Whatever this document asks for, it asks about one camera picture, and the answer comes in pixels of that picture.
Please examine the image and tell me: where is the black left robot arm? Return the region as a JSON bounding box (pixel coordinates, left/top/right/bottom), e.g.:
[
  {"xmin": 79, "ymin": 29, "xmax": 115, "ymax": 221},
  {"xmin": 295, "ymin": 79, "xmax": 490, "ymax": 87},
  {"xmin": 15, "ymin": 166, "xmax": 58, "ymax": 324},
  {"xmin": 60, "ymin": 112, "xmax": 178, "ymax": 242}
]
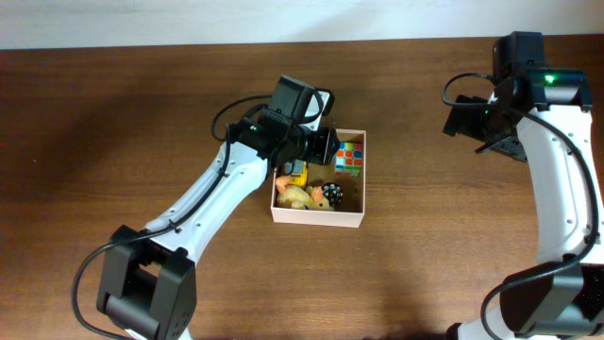
[{"xmin": 96, "ymin": 76, "xmax": 339, "ymax": 339}]

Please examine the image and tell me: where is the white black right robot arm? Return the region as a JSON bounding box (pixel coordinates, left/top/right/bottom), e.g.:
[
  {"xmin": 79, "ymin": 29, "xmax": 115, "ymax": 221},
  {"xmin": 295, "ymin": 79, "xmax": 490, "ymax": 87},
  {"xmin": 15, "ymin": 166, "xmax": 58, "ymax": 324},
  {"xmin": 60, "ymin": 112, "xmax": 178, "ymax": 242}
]
[{"xmin": 444, "ymin": 31, "xmax": 603, "ymax": 340}]

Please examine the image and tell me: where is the small black round cap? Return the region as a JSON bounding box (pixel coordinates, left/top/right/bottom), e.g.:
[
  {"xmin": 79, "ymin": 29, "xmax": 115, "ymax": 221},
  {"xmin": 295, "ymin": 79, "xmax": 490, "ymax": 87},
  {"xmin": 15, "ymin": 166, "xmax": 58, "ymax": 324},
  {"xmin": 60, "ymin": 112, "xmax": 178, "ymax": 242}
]
[{"xmin": 322, "ymin": 182, "xmax": 344, "ymax": 206}]

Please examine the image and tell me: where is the yellow grey toy dump truck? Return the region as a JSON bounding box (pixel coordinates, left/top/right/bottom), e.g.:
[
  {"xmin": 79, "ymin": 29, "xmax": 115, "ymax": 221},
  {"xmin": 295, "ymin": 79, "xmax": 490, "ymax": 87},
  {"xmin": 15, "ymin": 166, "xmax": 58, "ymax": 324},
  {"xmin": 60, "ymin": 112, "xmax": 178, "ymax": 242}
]
[{"xmin": 281, "ymin": 160, "xmax": 309, "ymax": 187}]

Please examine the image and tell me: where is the yellow plush duck toy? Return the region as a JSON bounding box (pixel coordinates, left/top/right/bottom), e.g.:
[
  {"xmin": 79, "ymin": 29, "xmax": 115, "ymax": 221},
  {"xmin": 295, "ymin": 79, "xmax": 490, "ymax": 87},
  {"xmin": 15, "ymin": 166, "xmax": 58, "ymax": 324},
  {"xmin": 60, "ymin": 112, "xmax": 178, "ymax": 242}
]
[{"xmin": 275, "ymin": 176, "xmax": 334, "ymax": 212}]

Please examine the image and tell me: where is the open white cardboard box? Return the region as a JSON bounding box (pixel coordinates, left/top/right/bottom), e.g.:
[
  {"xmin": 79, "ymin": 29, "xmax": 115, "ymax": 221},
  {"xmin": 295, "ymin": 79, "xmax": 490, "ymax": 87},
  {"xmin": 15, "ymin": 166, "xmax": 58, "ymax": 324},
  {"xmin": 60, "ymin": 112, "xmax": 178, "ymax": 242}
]
[{"xmin": 271, "ymin": 128, "xmax": 367, "ymax": 229}]

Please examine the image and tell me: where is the colourful puzzle cube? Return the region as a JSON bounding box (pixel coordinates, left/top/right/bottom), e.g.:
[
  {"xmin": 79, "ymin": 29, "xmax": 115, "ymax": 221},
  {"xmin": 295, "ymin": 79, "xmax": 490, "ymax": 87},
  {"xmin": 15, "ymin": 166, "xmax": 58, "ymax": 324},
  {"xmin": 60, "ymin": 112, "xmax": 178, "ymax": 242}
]
[{"xmin": 334, "ymin": 142, "xmax": 363, "ymax": 177}]

